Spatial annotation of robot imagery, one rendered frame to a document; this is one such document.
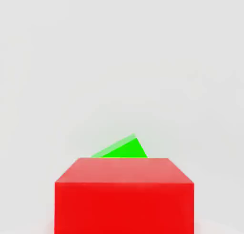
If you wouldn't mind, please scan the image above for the small red cube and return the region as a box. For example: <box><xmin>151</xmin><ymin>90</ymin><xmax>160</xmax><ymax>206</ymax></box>
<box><xmin>54</xmin><ymin>157</ymin><xmax>195</xmax><ymax>234</ymax></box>

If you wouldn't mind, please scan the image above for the small green cube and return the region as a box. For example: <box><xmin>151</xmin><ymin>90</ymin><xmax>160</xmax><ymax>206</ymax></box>
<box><xmin>91</xmin><ymin>133</ymin><xmax>148</xmax><ymax>159</ymax></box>

